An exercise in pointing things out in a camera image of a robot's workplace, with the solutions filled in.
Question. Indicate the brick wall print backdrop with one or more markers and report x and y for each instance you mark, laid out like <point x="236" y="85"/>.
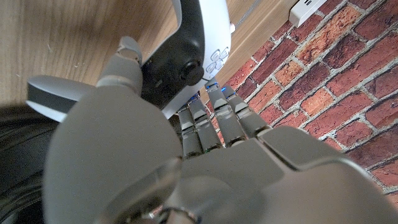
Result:
<point x="326" y="77"/>

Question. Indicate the white game controller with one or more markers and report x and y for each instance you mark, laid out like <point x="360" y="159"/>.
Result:
<point x="214" y="28"/>

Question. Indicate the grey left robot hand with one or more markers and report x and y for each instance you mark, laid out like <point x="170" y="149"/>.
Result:
<point x="233" y="174"/>

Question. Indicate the white power strip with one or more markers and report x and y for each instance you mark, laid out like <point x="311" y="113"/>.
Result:
<point x="303" y="11"/>

